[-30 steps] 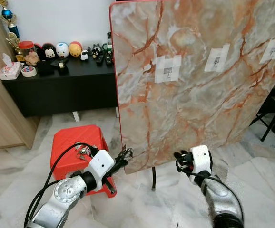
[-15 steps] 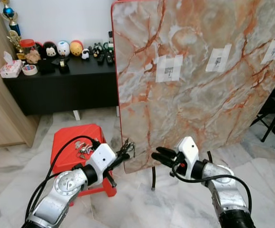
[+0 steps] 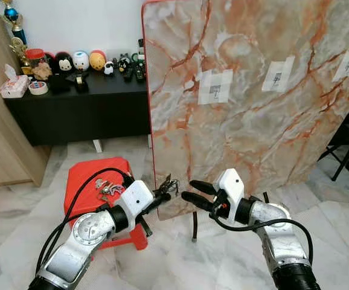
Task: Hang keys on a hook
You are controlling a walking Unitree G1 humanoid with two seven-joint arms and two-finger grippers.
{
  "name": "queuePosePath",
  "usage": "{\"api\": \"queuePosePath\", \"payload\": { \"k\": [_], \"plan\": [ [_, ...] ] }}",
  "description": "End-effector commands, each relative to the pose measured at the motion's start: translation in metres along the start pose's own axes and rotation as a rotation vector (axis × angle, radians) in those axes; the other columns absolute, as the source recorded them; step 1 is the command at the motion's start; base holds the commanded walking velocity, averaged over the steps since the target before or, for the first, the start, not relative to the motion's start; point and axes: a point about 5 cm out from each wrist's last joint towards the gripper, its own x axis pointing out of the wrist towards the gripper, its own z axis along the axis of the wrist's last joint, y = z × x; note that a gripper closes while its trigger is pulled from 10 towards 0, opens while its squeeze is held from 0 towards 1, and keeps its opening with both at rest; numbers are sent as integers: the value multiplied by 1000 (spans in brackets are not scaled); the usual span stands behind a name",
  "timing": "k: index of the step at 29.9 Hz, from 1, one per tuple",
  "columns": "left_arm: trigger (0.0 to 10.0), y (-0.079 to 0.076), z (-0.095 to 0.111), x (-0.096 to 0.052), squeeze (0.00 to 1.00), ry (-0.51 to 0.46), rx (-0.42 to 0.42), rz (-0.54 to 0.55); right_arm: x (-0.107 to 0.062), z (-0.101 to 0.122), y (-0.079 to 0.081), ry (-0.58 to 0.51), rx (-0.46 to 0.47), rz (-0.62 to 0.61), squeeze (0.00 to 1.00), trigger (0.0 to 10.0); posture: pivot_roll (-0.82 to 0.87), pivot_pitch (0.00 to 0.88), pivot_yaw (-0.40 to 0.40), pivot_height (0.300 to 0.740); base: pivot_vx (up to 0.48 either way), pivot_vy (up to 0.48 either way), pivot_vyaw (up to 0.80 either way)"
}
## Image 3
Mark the pink tissue box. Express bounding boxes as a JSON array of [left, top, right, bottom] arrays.
[[0, 63, 31, 99]]

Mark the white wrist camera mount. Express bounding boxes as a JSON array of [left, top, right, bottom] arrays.
[[120, 179, 156, 217], [217, 168, 247, 215]]

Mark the green remote holder basket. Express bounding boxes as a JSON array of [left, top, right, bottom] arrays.
[[131, 53, 149, 82]]

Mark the black tape dispenser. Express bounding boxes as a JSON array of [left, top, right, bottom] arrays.
[[74, 74, 90, 94]]

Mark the cordless phone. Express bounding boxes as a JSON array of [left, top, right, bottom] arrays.
[[136, 39, 146, 60]]

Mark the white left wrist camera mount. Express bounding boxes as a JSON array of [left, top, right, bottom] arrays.
[[120, 179, 156, 217]]

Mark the black remote control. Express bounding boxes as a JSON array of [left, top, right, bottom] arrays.
[[123, 66, 135, 83]]

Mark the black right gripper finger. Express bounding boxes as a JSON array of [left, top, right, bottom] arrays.
[[182, 192, 220, 213], [190, 179, 223, 196]]

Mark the blue and gold trophy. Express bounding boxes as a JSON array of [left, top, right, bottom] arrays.
[[2, 0, 26, 47]]

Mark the red lid jar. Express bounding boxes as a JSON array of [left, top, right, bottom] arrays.
[[25, 48, 48, 81]]

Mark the black mouse plush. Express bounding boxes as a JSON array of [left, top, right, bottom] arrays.
[[52, 52, 74, 76]]

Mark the light wooden cabinet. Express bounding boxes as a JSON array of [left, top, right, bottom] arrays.
[[0, 13, 52, 189]]

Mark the black box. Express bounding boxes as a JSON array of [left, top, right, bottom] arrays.
[[48, 74, 73, 95]]

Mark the white round plush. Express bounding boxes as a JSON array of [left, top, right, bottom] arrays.
[[72, 51, 91, 74]]

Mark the white taped hook patch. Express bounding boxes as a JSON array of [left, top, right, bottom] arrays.
[[331, 50, 349, 84], [261, 56, 296, 93], [199, 68, 234, 105]]

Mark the black low bench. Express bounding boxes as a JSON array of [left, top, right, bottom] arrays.
[[4, 70, 152, 154]]

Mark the small gold trophy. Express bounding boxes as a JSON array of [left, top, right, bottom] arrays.
[[10, 37, 31, 75]]

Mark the black and white toy figure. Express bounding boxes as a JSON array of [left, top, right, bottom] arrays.
[[117, 54, 133, 74]]

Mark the red plastic stool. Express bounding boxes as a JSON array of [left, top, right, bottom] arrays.
[[65, 156, 150, 252]]

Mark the yellow round plush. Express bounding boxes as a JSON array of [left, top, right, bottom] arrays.
[[89, 50, 108, 73]]

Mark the white tape roll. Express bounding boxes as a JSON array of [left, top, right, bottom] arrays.
[[28, 81, 50, 97]]

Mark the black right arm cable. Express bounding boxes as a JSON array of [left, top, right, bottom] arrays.
[[217, 214, 315, 264]]

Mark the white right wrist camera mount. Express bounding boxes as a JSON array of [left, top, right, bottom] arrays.
[[217, 168, 247, 215]]

